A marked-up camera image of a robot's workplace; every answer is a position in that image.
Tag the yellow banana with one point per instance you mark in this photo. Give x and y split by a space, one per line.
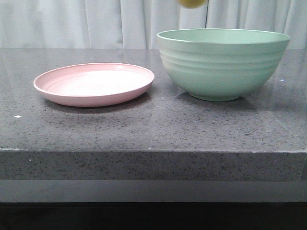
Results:
192 4

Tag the pink plate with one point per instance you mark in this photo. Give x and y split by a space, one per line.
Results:
94 84

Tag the green bowl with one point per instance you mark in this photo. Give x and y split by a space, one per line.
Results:
220 64

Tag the pale green curtain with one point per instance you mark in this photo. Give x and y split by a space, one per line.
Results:
134 24

